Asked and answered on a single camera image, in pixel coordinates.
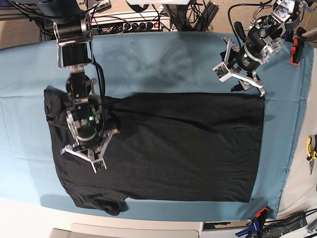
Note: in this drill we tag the blue table cloth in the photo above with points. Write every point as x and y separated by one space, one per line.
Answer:
145 62

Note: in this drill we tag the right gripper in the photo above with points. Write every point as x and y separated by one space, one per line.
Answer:
91 141

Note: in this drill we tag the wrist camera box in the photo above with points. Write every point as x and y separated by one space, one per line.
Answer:
221 71
100 166

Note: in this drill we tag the black T-shirt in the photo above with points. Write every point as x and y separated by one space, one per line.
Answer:
175 147

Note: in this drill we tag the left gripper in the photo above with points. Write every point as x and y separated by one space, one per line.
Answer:
242 67

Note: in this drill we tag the black power strip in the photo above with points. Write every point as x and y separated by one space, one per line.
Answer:
134 27

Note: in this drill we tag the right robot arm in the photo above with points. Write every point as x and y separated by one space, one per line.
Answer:
72 26

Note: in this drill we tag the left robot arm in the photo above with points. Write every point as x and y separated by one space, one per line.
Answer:
264 39

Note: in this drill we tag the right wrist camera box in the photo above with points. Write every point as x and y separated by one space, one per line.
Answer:
100 166

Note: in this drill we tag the blue orange clamp bottom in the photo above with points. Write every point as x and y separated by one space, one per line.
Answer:
256 225

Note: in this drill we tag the orange black clamp top right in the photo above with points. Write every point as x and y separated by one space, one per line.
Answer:
296 51

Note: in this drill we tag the yellow handled pliers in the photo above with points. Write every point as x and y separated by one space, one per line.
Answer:
311 153

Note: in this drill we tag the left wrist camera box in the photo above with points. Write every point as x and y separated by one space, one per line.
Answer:
221 71

